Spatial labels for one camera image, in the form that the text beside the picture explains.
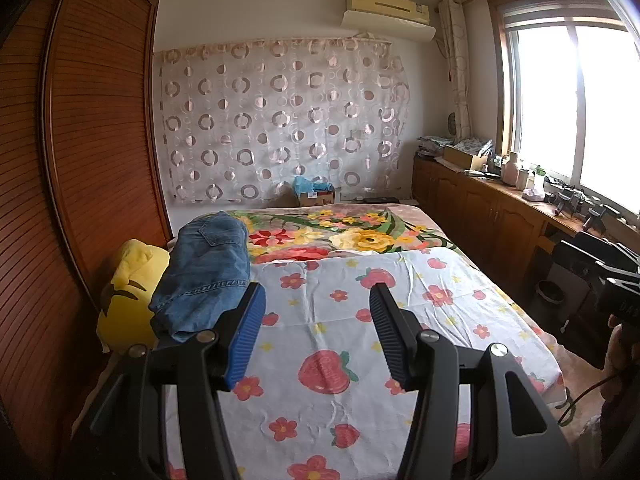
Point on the wooden cabinet row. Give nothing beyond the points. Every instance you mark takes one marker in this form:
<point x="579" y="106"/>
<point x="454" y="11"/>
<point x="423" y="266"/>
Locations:
<point x="480" y="215"/>

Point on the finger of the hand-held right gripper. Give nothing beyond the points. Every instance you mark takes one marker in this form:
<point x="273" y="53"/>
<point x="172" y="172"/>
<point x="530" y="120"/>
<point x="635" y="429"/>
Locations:
<point x="580" y="260"/>
<point x="612" y="250"/>

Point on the light blue jeans pants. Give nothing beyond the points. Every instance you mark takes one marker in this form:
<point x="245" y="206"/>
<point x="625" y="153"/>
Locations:
<point x="200" y="310"/>

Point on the blue plastic bag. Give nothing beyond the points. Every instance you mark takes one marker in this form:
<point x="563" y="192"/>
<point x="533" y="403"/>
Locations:
<point x="304" y="185"/>

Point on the pink plastic bag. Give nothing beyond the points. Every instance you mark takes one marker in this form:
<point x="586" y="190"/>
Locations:
<point x="533" y="195"/>

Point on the dark blue jeans pants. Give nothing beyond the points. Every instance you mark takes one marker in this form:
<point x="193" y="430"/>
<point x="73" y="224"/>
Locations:
<point x="212" y="235"/>

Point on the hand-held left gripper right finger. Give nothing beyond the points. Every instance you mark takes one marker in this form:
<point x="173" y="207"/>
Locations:
<point x="390" y="335"/>

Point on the small cardboard box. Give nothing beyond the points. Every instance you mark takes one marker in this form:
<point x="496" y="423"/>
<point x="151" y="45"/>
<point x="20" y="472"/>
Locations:
<point x="322" y="199"/>

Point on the dark oval wall ornament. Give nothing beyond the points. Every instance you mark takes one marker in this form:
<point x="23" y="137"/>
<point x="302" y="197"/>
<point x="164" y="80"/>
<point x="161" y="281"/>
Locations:
<point x="452" y="124"/>

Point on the small white bottle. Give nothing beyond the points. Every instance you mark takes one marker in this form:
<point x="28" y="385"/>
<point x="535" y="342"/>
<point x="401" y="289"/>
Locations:
<point x="523" y="180"/>

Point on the green capped bottle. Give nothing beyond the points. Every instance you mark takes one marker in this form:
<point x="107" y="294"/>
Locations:
<point x="540" y="182"/>

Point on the cream air conditioner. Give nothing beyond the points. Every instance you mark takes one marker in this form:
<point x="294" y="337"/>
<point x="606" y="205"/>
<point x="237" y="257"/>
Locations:
<point x="385" y="10"/>

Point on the window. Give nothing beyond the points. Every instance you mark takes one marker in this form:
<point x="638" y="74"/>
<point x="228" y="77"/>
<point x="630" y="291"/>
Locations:
<point x="545" y="100"/>

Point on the wooden slatted wardrobe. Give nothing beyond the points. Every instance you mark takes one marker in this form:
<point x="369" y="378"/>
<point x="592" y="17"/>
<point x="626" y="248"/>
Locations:
<point x="100" y="135"/>

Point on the person's right hand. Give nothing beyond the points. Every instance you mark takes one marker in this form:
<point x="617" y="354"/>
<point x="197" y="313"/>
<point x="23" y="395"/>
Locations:
<point x="617" y="355"/>

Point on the black spare gripper device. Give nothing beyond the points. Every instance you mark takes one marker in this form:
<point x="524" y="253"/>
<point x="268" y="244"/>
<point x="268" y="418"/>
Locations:
<point x="600" y="219"/>
<point x="567" y="204"/>

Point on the circle patterned wall curtain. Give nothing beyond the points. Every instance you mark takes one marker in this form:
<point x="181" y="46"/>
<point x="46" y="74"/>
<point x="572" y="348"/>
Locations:
<point x="280" y="125"/>

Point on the strawberry printed bed sheet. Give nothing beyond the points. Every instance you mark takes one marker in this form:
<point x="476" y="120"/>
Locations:
<point x="325" y="320"/>

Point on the open cardboard box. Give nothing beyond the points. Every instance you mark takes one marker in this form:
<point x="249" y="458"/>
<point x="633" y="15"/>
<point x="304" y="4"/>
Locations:
<point x="462" y="159"/>

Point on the floral blanket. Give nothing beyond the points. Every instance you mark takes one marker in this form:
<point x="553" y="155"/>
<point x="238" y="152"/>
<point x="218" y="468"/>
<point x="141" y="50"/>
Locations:
<point x="350" y="230"/>

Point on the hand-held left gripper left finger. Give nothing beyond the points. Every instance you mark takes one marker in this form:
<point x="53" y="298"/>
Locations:
<point x="245" y="335"/>

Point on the dark trash bin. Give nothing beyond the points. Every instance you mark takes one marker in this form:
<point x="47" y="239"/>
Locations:
<point x="550" y="305"/>

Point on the patterned window curtain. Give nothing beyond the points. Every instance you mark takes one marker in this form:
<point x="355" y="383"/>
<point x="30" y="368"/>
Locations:
<point x="457" y="70"/>

